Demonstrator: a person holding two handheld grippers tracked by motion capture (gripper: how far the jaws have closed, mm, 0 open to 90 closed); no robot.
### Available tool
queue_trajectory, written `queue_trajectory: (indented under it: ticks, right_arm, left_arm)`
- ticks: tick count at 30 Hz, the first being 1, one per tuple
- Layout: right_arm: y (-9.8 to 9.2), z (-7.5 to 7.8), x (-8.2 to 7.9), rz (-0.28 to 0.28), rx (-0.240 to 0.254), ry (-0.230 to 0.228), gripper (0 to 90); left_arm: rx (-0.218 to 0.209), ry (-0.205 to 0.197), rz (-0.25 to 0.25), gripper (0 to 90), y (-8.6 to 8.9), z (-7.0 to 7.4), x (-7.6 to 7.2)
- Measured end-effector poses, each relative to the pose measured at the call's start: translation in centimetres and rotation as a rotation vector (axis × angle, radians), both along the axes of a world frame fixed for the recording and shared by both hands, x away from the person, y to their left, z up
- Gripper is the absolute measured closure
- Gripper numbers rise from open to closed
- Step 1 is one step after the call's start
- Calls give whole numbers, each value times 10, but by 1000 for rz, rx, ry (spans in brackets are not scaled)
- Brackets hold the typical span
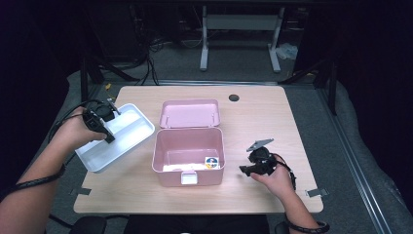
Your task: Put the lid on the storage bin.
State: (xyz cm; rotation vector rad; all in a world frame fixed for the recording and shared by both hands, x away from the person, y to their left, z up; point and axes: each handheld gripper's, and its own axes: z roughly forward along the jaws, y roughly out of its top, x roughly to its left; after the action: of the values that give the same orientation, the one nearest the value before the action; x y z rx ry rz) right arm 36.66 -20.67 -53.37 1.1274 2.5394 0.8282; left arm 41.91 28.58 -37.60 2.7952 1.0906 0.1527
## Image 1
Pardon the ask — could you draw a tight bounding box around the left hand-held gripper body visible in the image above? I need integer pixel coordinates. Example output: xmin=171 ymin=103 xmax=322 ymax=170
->
xmin=82 ymin=102 xmax=117 ymax=144

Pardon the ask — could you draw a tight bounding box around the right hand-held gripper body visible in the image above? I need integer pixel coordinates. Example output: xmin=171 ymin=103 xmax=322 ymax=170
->
xmin=245 ymin=138 xmax=278 ymax=176

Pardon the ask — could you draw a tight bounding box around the white tray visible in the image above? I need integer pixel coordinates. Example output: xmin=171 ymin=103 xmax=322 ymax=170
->
xmin=74 ymin=102 xmax=156 ymax=174

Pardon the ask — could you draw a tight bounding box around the pink storage box with lid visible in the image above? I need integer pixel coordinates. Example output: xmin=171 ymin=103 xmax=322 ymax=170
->
xmin=151 ymin=98 xmax=227 ymax=187

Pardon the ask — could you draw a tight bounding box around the person's right hand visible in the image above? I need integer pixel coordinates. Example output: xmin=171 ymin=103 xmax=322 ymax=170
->
xmin=249 ymin=153 xmax=296 ymax=199

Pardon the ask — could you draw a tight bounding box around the person's left hand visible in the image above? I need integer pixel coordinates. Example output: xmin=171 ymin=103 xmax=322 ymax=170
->
xmin=52 ymin=106 xmax=109 ymax=152

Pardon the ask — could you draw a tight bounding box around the white packet with blue-yellow print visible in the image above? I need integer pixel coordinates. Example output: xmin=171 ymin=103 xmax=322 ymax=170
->
xmin=204 ymin=156 xmax=221 ymax=171

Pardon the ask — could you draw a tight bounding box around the grey tape strip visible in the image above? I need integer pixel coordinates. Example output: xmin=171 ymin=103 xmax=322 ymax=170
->
xmin=69 ymin=186 xmax=93 ymax=197
xmin=306 ymin=187 xmax=329 ymax=198

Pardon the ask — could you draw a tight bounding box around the person's dark lap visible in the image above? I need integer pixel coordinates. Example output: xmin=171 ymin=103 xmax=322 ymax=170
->
xmin=125 ymin=214 xmax=271 ymax=234

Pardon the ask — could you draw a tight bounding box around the clear plastic bag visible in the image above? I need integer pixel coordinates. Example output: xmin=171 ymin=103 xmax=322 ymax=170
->
xmin=276 ymin=42 xmax=298 ymax=60

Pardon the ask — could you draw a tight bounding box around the yellow cable connector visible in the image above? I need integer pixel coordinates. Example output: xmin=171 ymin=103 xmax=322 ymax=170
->
xmin=104 ymin=83 xmax=117 ymax=100

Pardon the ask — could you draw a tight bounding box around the black frame post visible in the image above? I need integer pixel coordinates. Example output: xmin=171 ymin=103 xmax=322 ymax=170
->
xmin=311 ymin=58 xmax=339 ymax=115
xmin=79 ymin=55 xmax=105 ymax=111

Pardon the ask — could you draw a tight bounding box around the bundle of black floor cables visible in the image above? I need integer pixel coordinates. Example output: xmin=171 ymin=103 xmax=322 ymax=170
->
xmin=130 ymin=3 xmax=160 ymax=86

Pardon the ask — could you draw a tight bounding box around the white metal stand frame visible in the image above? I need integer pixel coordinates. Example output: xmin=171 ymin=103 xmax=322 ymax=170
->
xmin=199 ymin=5 xmax=286 ymax=73

